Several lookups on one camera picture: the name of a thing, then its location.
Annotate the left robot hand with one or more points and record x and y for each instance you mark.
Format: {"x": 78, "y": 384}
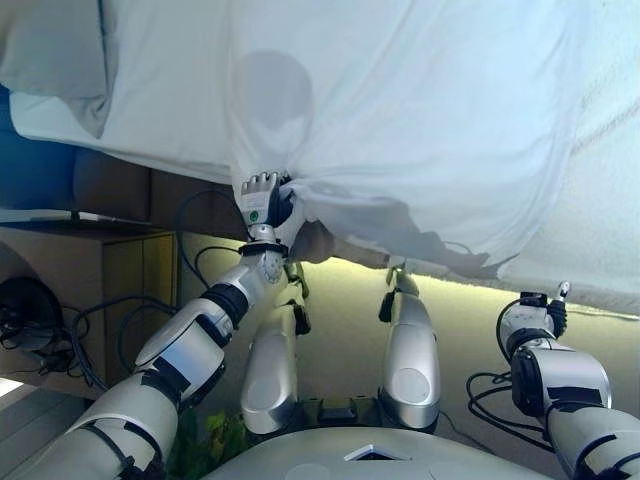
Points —
{"x": 260, "y": 200}

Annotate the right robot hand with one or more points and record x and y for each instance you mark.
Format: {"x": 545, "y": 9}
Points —
{"x": 525, "y": 325}

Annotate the white bed sheet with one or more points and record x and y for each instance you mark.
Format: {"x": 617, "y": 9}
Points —
{"x": 425, "y": 125}

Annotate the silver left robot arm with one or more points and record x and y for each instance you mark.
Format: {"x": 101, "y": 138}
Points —
{"x": 185, "y": 345}

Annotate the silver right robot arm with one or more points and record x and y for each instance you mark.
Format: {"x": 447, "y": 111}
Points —
{"x": 575, "y": 380}

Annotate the silver right robot leg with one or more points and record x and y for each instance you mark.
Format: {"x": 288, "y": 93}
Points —
{"x": 412, "y": 360}

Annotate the silver robot leg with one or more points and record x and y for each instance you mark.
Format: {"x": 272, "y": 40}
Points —
{"x": 270, "y": 370}
{"x": 412, "y": 360}

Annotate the wooden nightstand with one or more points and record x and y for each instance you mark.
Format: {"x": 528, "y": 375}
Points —
{"x": 125, "y": 270}

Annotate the silver left robot leg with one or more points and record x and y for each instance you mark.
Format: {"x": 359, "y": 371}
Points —
{"x": 270, "y": 370}

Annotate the green leafy plant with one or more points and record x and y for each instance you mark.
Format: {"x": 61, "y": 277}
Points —
{"x": 220, "y": 435}

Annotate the grey robot torso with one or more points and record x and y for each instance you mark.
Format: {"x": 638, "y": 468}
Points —
{"x": 320, "y": 455}

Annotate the round black device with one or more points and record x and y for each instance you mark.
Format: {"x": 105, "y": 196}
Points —
{"x": 27, "y": 310}

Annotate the large white pillow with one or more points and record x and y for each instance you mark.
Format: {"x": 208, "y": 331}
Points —
{"x": 50, "y": 45}

